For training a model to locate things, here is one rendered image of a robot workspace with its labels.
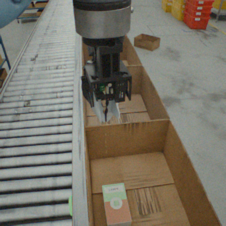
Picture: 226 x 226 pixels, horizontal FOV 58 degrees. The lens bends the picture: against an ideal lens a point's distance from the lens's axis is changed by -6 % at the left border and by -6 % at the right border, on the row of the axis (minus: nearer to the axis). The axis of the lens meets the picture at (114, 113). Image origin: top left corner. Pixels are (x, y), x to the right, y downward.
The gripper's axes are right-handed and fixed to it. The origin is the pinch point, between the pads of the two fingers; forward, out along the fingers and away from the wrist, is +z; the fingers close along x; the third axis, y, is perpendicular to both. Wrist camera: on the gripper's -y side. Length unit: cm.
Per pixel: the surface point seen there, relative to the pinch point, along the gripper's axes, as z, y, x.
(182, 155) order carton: 18.7, 3.6, 22.4
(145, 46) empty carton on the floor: 122, -295, 138
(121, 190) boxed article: 28.3, 4.5, 3.1
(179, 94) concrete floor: 125, -153, 128
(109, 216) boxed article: 28.1, 11.5, -2.6
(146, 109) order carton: 32, -35, 27
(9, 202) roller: 46, -10, -38
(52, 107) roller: 47, -67, -18
